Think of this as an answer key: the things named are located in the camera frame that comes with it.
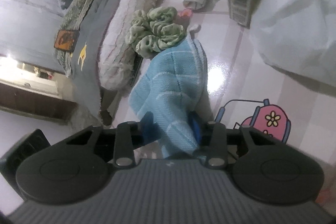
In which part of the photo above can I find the white striped rolled blanket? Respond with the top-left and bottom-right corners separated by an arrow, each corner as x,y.
97,0 -> 185,92

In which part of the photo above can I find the grey bed sheet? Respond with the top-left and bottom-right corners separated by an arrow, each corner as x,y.
68,0 -> 148,119

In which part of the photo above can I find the green scrunchie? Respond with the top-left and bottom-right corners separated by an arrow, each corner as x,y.
125,7 -> 187,59

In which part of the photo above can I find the white plastic bag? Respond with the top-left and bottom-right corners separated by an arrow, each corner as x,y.
249,0 -> 335,86

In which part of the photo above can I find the blue checked towel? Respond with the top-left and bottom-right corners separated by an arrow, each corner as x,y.
129,36 -> 207,158

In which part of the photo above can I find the green patterned blanket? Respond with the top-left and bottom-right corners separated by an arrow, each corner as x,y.
54,0 -> 93,77

